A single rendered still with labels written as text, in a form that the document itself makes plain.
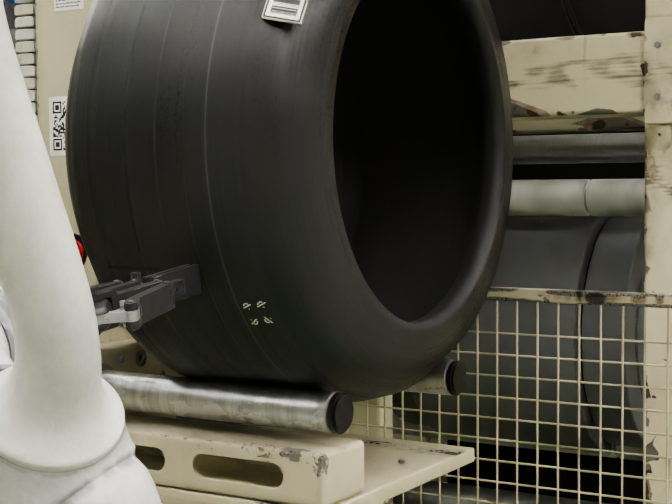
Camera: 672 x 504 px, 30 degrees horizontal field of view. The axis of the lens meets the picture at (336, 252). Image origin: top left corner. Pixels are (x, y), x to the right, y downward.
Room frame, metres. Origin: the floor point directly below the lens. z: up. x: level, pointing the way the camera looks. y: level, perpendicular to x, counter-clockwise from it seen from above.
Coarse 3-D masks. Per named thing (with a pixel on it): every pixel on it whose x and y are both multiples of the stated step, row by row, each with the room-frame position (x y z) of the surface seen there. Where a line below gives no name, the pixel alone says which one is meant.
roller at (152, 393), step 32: (128, 384) 1.45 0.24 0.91; (160, 384) 1.43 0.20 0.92; (192, 384) 1.41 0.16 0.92; (224, 384) 1.39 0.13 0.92; (256, 384) 1.38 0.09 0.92; (192, 416) 1.41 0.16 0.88; (224, 416) 1.38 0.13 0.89; (256, 416) 1.35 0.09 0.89; (288, 416) 1.33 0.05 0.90; (320, 416) 1.31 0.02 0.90; (352, 416) 1.33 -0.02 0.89
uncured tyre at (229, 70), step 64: (128, 0) 1.31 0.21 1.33; (192, 0) 1.26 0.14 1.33; (256, 0) 1.23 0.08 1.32; (320, 0) 1.25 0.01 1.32; (384, 0) 1.68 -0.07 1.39; (448, 0) 1.64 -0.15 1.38; (128, 64) 1.28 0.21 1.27; (192, 64) 1.23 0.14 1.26; (256, 64) 1.21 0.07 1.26; (320, 64) 1.24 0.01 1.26; (384, 64) 1.74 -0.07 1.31; (448, 64) 1.70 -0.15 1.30; (128, 128) 1.27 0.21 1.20; (192, 128) 1.22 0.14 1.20; (256, 128) 1.20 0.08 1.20; (320, 128) 1.23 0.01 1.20; (384, 128) 1.77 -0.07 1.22; (448, 128) 1.72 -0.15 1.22; (512, 128) 1.65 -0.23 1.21; (128, 192) 1.27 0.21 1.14; (192, 192) 1.23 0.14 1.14; (256, 192) 1.21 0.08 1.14; (320, 192) 1.24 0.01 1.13; (384, 192) 1.77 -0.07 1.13; (448, 192) 1.71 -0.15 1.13; (128, 256) 1.30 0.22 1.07; (192, 256) 1.25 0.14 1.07; (256, 256) 1.22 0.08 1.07; (320, 256) 1.24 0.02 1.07; (384, 256) 1.73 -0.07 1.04; (448, 256) 1.68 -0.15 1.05; (192, 320) 1.31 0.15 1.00; (320, 320) 1.27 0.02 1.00; (384, 320) 1.34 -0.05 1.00; (448, 320) 1.47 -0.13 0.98; (320, 384) 1.34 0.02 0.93; (384, 384) 1.40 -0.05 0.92
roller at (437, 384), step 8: (448, 360) 1.56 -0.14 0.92; (456, 360) 1.56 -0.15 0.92; (440, 368) 1.55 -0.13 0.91; (448, 368) 1.55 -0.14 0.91; (456, 368) 1.55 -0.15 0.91; (464, 368) 1.57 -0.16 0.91; (432, 376) 1.55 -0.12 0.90; (440, 376) 1.55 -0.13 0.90; (448, 376) 1.54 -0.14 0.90; (456, 376) 1.55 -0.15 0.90; (464, 376) 1.57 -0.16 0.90; (416, 384) 1.57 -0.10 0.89; (424, 384) 1.56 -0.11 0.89; (432, 384) 1.55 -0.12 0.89; (440, 384) 1.55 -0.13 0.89; (448, 384) 1.54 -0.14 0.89; (456, 384) 1.55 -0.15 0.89; (464, 384) 1.57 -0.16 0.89; (424, 392) 1.57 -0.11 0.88; (432, 392) 1.57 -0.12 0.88; (440, 392) 1.56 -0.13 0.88; (448, 392) 1.55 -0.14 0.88; (456, 392) 1.55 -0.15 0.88
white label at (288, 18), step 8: (272, 0) 1.22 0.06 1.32; (280, 0) 1.22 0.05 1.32; (288, 0) 1.22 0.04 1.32; (296, 0) 1.22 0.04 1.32; (304, 0) 1.22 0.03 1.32; (264, 8) 1.22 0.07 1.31; (272, 8) 1.22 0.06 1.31; (280, 8) 1.22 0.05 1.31; (288, 8) 1.22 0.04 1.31; (296, 8) 1.22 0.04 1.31; (304, 8) 1.22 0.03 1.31; (264, 16) 1.22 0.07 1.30; (272, 16) 1.22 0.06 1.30; (280, 16) 1.21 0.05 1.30; (288, 16) 1.21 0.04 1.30; (296, 16) 1.21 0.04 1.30
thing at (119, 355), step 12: (108, 348) 1.52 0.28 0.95; (120, 348) 1.53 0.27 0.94; (132, 348) 1.55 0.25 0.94; (108, 360) 1.52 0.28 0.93; (120, 360) 1.53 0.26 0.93; (132, 360) 1.55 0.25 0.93; (144, 360) 1.57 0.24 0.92; (156, 360) 1.59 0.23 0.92; (144, 372) 1.57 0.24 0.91; (156, 372) 1.59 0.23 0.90; (168, 372) 1.61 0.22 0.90
